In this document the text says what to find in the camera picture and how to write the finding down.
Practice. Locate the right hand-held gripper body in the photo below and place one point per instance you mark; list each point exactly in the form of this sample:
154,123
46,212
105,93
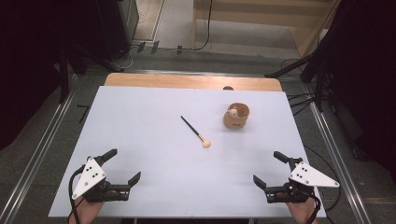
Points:
306,178

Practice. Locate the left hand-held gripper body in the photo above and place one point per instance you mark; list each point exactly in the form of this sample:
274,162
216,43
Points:
90,177

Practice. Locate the person's right hand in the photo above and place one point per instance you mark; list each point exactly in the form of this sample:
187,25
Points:
302,213

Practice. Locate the person's left hand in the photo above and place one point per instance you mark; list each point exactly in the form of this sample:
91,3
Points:
87,213

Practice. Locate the wooden holder with bear figure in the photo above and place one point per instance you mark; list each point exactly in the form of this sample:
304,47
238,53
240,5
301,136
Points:
235,123

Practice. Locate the white table sheet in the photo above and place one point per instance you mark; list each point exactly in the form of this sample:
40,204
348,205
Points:
155,102

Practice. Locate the black metal stand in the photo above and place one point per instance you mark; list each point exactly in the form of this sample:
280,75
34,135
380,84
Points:
319,90
63,81

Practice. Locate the dark round table grommet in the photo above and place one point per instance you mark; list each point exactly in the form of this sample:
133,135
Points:
228,88

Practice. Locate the black curtain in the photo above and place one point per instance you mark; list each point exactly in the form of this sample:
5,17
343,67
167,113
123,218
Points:
367,77
25,62

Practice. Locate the dark metal cabinet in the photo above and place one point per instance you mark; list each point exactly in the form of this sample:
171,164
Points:
129,15

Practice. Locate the light wooden shelf unit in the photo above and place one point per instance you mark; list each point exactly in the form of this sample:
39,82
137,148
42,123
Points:
249,12

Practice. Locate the metal floor rail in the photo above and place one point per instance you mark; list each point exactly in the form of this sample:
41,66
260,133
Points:
34,161
336,155

